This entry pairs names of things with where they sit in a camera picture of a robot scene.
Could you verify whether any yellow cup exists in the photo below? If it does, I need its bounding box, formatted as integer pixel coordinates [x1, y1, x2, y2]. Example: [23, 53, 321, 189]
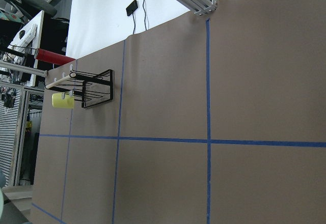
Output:
[51, 93, 74, 109]

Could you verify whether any small black square device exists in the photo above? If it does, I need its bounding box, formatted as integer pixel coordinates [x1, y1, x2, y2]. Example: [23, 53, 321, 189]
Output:
[126, 0, 139, 16]

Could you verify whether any wooden rack handle rod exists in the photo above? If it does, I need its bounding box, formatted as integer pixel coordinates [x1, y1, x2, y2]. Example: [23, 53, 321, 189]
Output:
[45, 73, 76, 90]

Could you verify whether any black wire cup rack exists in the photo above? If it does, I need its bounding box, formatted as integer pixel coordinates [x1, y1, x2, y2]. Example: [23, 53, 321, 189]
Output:
[46, 65, 115, 109]

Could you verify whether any red cylinder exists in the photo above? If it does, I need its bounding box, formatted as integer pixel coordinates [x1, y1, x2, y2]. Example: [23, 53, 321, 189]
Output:
[34, 48, 75, 66]

